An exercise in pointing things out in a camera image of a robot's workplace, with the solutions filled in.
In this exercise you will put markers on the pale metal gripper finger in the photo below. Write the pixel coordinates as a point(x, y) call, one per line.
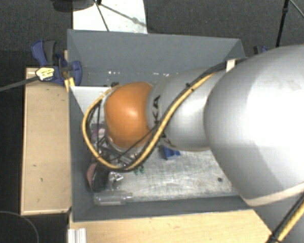
point(116, 177)

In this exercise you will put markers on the pink round object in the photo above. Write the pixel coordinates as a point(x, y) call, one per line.
point(90, 174)

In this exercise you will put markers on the blue plastic toy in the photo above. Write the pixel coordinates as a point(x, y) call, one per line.
point(170, 153)

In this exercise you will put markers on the grey metal bin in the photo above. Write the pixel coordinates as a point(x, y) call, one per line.
point(167, 183)

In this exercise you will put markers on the pale wood flat board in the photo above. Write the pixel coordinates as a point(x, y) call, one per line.
point(46, 145)

